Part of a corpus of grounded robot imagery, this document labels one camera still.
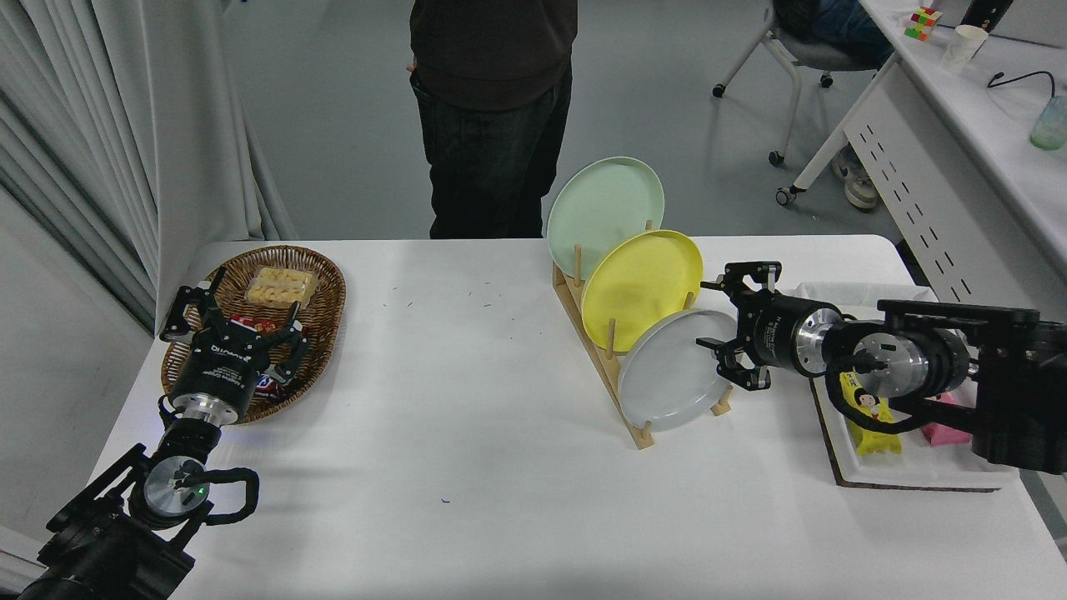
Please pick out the red snack bar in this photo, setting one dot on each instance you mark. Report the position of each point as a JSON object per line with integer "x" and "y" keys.
{"x": 254, "y": 322}

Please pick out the pale green glass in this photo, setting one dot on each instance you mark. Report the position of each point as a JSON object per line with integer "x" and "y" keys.
{"x": 1049, "y": 125}

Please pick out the grey plate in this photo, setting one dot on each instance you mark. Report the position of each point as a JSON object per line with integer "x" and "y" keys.
{"x": 667, "y": 379}

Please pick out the white tray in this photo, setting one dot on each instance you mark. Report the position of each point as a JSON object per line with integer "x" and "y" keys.
{"x": 917, "y": 467}

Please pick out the black box device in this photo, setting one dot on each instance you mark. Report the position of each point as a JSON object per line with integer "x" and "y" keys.
{"x": 985, "y": 13}

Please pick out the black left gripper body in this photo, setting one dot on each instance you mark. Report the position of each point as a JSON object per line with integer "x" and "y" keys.
{"x": 221, "y": 367}

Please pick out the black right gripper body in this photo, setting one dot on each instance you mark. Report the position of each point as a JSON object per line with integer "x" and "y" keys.
{"x": 771, "y": 333}

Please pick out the brown and blue snack bar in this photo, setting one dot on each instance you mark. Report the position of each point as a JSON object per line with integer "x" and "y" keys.
{"x": 265, "y": 387}

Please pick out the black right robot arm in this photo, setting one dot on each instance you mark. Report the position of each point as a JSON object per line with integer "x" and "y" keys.
{"x": 1009, "y": 383}

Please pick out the grey curtain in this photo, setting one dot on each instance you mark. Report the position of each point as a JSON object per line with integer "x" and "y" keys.
{"x": 125, "y": 125}

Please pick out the standing person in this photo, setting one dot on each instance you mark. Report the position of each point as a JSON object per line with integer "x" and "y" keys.
{"x": 492, "y": 108}

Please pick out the pink snack pack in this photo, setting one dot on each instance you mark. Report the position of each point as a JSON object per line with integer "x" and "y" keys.
{"x": 946, "y": 433}

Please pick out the seated person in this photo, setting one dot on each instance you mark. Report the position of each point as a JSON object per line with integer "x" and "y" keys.
{"x": 859, "y": 179}

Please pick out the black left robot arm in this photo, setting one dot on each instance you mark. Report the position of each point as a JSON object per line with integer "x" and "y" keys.
{"x": 108, "y": 550}

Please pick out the white desk with perforated panel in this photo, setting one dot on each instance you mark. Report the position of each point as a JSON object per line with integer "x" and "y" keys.
{"x": 959, "y": 117}

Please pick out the clear pack of biscuits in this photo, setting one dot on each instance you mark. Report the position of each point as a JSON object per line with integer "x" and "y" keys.
{"x": 281, "y": 287}

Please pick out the brown wicker basket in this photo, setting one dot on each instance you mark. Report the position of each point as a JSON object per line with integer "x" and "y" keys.
{"x": 321, "y": 317}

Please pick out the white wheeled office chair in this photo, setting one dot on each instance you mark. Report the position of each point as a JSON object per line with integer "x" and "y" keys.
{"x": 821, "y": 54}

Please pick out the yellow snack pack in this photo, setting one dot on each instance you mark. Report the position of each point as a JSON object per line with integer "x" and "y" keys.
{"x": 875, "y": 437}

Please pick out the white paper cup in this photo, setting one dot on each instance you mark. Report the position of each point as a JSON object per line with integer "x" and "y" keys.
{"x": 963, "y": 48}

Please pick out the colourful puzzle cube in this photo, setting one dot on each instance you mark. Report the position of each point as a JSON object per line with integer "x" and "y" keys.
{"x": 922, "y": 23}

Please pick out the pale green plate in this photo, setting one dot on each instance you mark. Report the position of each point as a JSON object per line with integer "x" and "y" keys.
{"x": 600, "y": 208}

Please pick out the wooden plate rack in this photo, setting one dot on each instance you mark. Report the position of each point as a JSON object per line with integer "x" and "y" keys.
{"x": 625, "y": 421}

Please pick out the yellow plate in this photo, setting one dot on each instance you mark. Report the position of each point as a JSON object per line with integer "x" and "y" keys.
{"x": 638, "y": 283}

